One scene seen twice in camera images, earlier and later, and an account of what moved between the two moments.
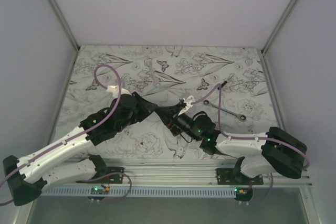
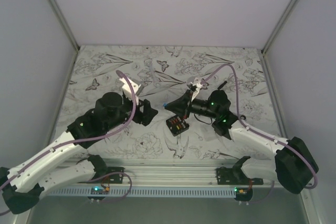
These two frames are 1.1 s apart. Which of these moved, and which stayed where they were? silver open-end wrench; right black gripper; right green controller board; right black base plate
Moved: right black gripper
Stayed: right green controller board; silver open-end wrench; right black base plate
